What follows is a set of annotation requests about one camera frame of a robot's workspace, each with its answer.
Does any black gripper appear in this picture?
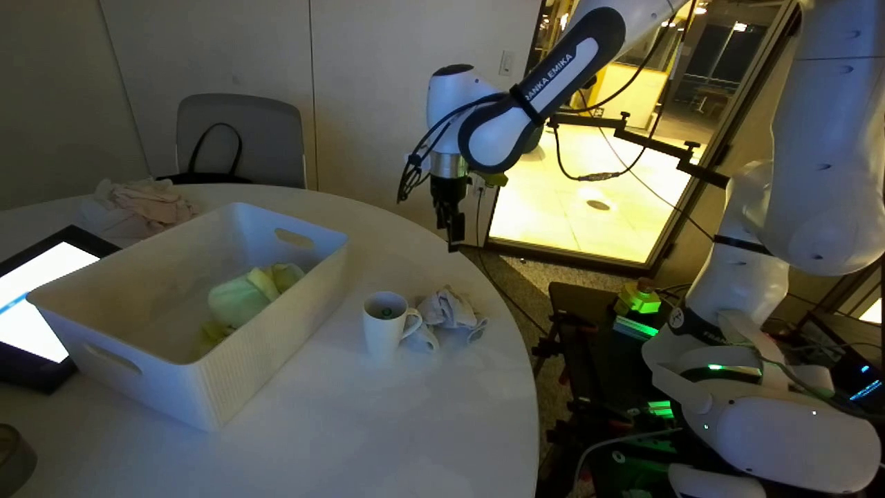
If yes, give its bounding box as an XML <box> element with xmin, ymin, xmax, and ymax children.
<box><xmin>430</xmin><ymin>175</ymin><xmax>470</xmax><ymax>253</ymax></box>

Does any grey white cloth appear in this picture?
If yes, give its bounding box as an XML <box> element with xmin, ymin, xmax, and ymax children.
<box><xmin>410</xmin><ymin>285</ymin><xmax>491</xmax><ymax>354</ymax></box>

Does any white mug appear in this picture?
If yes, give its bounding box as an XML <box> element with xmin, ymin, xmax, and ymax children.
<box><xmin>361</xmin><ymin>287</ymin><xmax>427</xmax><ymax>356</ymax></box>

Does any pale green cloth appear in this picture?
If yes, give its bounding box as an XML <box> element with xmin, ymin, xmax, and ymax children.
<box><xmin>204</xmin><ymin>259</ymin><xmax>308</xmax><ymax>328</ymax></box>

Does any bright yellow cloth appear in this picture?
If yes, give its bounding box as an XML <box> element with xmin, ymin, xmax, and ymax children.
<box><xmin>195</xmin><ymin>316</ymin><xmax>240</xmax><ymax>350</ymax></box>

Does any white plastic box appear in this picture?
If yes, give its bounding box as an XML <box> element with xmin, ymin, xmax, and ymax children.
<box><xmin>33</xmin><ymin>198</ymin><xmax>355</xmax><ymax>433</ymax></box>

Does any green glowing device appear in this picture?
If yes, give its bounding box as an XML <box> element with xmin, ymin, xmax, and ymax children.
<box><xmin>611</xmin><ymin>281</ymin><xmax>669</xmax><ymax>346</ymax></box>

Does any grey chair with bag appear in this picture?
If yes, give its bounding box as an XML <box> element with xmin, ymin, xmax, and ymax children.
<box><xmin>171</xmin><ymin>90</ymin><xmax>311</xmax><ymax>191</ymax></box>

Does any pink crumpled cloth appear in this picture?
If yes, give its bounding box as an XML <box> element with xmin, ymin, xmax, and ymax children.
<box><xmin>92</xmin><ymin>175</ymin><xmax>203</xmax><ymax>234</ymax></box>

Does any black tablet lit screen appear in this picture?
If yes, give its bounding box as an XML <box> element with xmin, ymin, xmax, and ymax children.
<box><xmin>0</xmin><ymin>224</ymin><xmax>126</xmax><ymax>395</ymax></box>

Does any black device blue light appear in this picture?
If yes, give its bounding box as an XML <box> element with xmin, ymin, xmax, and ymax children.
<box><xmin>827</xmin><ymin>354</ymin><xmax>885</xmax><ymax>410</ymax></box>

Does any black bag with strap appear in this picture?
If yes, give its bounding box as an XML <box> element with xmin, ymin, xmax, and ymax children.
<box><xmin>156</xmin><ymin>119</ymin><xmax>311</xmax><ymax>191</ymax></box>

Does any white cable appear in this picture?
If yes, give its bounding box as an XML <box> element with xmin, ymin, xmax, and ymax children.
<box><xmin>567</xmin><ymin>424</ymin><xmax>688</xmax><ymax>498</ymax></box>

